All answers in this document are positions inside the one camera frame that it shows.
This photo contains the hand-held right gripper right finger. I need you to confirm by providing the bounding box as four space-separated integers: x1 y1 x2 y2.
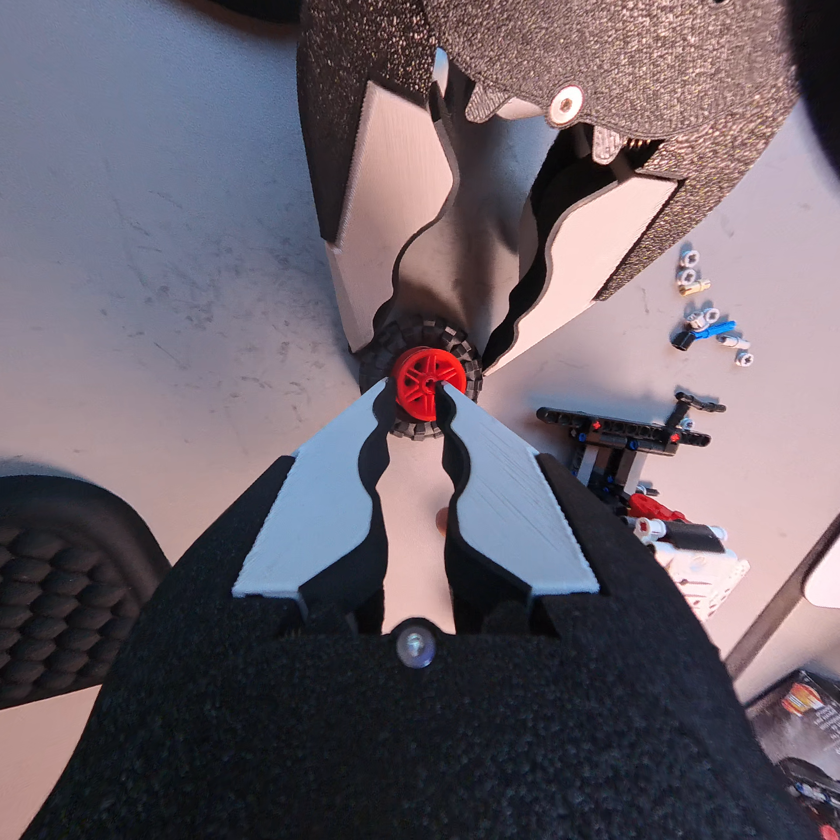
439 382 606 601

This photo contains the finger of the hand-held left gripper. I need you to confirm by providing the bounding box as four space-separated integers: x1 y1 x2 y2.
323 79 463 355
478 161 685 376

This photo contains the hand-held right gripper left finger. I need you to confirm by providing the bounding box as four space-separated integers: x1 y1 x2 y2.
231 382 396 605

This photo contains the red toy wheel hub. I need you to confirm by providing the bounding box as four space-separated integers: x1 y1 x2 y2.
389 344 468 425

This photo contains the white toy brick truck model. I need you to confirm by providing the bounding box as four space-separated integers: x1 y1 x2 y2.
535 386 753 622

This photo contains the black toy tire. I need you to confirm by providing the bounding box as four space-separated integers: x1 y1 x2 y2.
360 311 485 443

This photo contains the toy truck set box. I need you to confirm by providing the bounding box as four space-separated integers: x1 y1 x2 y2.
745 666 840 840

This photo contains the cluster of small toy pins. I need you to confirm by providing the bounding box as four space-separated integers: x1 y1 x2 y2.
671 242 757 370

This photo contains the black honeycomb pad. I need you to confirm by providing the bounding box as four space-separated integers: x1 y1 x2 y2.
0 474 173 711

